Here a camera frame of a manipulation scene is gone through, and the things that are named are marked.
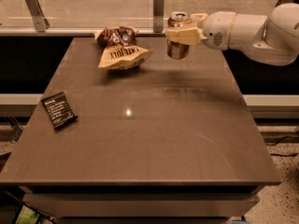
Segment orange soda can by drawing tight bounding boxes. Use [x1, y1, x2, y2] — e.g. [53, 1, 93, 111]
[167, 11, 191, 60]

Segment black floor cable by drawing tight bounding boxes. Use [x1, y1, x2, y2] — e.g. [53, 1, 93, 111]
[265, 135, 299, 158]

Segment middle metal railing bracket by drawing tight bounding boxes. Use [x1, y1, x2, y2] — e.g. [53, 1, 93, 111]
[153, 0, 164, 33]

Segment black snack bar wrapper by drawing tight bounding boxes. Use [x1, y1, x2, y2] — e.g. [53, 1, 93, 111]
[41, 92, 78, 130]

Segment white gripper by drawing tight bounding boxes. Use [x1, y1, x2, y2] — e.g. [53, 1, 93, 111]
[165, 11, 236, 50]

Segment brown chip bag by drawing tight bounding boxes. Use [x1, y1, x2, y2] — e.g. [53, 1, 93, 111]
[94, 26, 153, 70]

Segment green item under table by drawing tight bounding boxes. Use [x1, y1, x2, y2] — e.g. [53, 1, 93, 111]
[11, 203, 55, 224]

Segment glass railing panel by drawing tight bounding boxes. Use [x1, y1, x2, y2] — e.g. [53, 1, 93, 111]
[0, 0, 299, 30]

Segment left metal railing bracket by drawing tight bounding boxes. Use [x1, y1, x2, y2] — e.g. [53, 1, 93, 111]
[25, 0, 50, 33]

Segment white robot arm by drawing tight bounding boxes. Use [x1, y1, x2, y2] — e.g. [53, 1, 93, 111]
[165, 3, 299, 66]

